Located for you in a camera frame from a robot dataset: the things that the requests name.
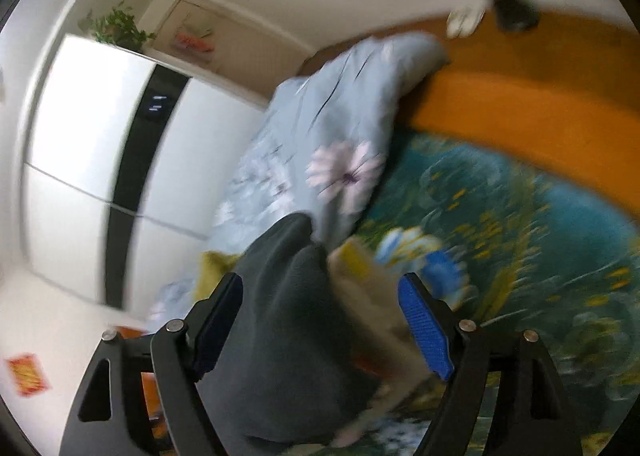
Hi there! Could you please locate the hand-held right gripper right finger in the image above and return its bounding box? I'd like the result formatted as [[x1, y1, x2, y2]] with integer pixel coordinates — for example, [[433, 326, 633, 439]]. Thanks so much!
[[398, 272, 585, 456]]

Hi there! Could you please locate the orange wooden headboard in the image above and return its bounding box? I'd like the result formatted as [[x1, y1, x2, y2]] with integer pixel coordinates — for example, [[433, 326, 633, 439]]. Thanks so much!
[[300, 10, 640, 237]]

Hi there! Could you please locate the red paper sticker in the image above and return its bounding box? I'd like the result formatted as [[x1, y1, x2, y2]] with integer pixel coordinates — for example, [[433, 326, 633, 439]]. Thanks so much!
[[6, 353, 52, 398]]

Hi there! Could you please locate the orange box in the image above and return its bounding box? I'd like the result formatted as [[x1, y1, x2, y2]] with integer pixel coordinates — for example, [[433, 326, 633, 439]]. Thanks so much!
[[115, 326, 168, 442]]

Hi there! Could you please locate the teal floral bed sheet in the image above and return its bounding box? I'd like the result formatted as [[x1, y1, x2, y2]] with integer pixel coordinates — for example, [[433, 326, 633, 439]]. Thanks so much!
[[350, 131, 636, 456]]

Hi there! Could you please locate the light blue floral duvet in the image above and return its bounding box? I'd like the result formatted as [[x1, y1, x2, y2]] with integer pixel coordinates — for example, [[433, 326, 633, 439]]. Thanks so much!
[[147, 32, 448, 331]]

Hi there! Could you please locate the cream pillow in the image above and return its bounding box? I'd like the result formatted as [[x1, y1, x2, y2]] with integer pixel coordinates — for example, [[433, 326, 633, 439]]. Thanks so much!
[[446, 8, 483, 39]]

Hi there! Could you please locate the green potted plant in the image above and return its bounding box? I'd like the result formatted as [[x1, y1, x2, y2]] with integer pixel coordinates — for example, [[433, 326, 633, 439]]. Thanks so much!
[[77, 6, 156, 54]]

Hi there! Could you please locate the white refrigerator with black strip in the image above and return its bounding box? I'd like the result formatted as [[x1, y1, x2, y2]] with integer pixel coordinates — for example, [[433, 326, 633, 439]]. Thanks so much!
[[20, 33, 271, 311]]

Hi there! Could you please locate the olive green knit sweater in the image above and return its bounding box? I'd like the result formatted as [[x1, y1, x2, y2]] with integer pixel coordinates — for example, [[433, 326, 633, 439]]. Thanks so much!
[[194, 251, 241, 301]]

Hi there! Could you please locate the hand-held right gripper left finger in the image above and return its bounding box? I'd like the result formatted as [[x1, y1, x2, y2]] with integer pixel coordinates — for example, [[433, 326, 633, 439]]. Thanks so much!
[[59, 272, 245, 456]]

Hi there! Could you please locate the dark grey fleece garment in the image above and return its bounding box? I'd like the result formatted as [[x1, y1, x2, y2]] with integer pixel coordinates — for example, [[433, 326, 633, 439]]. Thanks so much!
[[197, 213, 396, 452]]

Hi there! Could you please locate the red paper wall decoration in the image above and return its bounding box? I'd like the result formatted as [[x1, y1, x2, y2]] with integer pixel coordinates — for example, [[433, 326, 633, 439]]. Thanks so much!
[[175, 20, 216, 54]]

